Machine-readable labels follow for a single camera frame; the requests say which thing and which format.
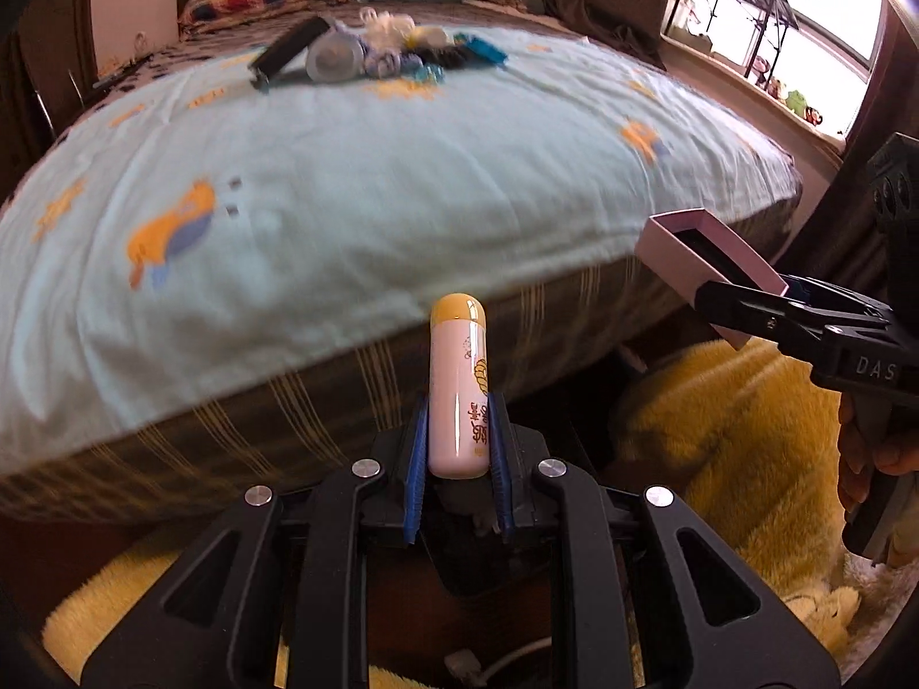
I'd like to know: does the row of small toy figures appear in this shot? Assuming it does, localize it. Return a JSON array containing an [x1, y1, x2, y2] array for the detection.
[[745, 53, 828, 128]]

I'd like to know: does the plaid pillow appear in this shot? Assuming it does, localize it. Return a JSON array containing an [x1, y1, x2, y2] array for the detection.
[[177, 0, 347, 34]]

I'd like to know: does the brown striped bed sheet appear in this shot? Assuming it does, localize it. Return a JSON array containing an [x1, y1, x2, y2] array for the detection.
[[0, 0, 805, 527]]

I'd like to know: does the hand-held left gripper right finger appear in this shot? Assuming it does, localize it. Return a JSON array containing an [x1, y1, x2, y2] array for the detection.
[[488, 394, 841, 689]]

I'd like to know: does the person's right hand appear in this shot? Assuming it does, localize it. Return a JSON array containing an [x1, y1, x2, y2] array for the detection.
[[836, 394, 919, 519]]

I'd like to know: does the pink bottle with yellow cap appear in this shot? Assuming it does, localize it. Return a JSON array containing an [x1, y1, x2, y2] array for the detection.
[[430, 292, 491, 481]]

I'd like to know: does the teal blue packet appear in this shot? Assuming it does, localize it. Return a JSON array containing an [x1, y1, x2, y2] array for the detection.
[[465, 33, 508, 70]]

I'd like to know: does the black metal rack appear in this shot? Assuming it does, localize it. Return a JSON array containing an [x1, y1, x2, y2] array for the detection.
[[662, 0, 806, 53]]

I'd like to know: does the dark wooden cabinet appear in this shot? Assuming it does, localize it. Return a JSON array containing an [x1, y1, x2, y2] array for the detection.
[[0, 0, 99, 196]]

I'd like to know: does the black comb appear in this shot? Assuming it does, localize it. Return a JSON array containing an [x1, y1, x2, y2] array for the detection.
[[416, 47, 469, 71]]

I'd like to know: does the yellow fluffy blanket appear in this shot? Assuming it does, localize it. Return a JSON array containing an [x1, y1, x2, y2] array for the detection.
[[39, 337, 886, 689]]

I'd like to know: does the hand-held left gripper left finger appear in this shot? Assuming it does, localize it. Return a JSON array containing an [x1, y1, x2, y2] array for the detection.
[[79, 398, 433, 689]]

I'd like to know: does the grey round container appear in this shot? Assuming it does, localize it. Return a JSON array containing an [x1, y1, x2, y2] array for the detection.
[[304, 36, 364, 84]]

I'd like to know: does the black box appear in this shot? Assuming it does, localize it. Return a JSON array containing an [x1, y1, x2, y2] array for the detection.
[[248, 16, 333, 94]]

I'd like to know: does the pink box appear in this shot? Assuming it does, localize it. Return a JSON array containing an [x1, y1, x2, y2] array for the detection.
[[638, 210, 791, 351]]

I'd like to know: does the white crumpled tissue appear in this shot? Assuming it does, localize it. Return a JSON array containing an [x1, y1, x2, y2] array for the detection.
[[358, 6, 419, 53]]

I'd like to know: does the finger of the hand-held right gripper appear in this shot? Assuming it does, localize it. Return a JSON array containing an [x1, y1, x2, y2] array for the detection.
[[779, 273, 891, 320], [691, 278, 889, 378]]

